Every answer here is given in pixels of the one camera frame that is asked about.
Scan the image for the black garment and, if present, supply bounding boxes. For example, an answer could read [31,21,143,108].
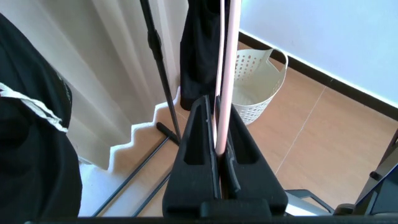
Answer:
[179,0,231,111]

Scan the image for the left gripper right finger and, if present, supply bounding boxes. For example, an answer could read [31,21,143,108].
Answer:
[216,95,289,216]

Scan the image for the pink clothes hanger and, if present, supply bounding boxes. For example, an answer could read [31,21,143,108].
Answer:
[213,0,243,156]

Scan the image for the beige curtain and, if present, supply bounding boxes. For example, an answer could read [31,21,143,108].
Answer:
[0,0,189,170]

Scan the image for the black clothes rack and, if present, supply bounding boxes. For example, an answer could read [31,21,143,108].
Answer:
[91,0,183,218]

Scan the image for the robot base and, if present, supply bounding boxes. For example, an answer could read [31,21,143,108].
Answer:
[284,127,398,217]

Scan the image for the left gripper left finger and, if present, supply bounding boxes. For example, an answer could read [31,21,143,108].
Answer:
[162,95,220,217]

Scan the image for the black shorts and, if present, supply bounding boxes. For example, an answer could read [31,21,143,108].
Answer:
[0,12,83,218]

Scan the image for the white laundry basket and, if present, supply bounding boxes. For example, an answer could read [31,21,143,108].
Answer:
[231,47,289,126]

